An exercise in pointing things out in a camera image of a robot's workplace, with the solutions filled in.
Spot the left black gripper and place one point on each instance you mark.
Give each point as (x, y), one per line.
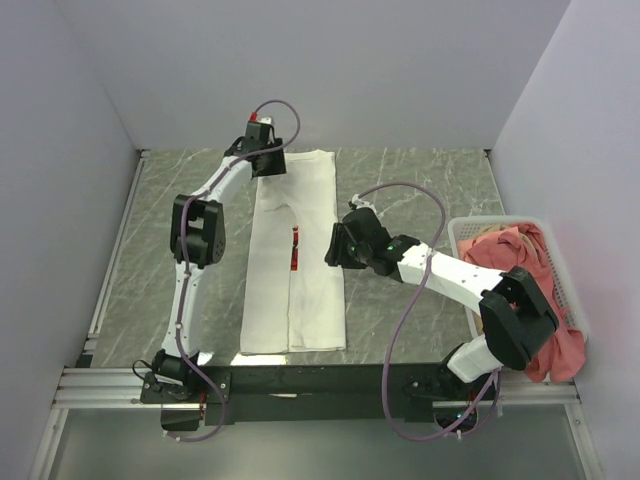
(277, 166)

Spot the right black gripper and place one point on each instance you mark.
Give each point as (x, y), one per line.
(336, 254)

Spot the white Coca-Cola t-shirt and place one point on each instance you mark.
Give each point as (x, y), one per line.
(294, 301)

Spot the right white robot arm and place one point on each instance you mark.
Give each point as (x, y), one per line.
(517, 319)

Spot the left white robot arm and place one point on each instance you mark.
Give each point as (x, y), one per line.
(198, 242)

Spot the white plastic laundry basket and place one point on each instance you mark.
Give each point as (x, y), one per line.
(465, 228)

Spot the beige garment in basket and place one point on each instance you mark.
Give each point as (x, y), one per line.
(496, 230)

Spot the pink t-shirt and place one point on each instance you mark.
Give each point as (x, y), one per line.
(564, 354)

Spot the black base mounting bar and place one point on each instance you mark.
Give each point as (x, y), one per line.
(234, 394)

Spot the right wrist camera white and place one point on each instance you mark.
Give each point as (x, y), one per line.
(357, 202)

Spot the aluminium frame rail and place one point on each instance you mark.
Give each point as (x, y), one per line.
(80, 389)

